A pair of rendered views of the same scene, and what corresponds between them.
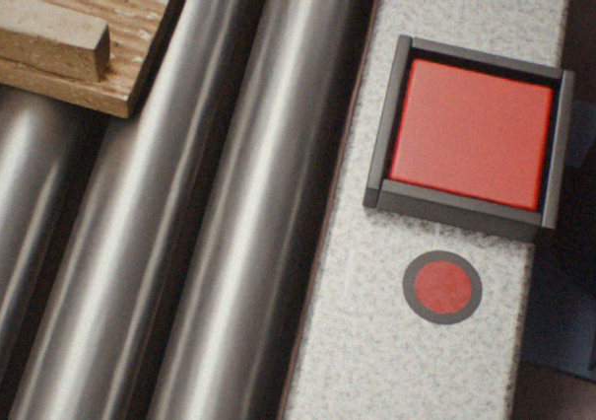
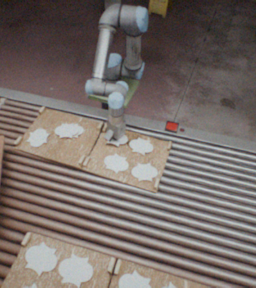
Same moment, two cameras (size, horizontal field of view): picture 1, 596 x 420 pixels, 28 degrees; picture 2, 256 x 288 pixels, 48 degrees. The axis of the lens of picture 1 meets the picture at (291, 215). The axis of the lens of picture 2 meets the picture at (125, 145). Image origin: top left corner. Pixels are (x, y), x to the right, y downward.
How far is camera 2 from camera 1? 149 cm
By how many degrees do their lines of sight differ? 43
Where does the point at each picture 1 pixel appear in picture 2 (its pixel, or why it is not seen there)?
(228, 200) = (177, 139)
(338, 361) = (188, 135)
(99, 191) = (177, 146)
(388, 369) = (188, 133)
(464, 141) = (172, 126)
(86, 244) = (181, 147)
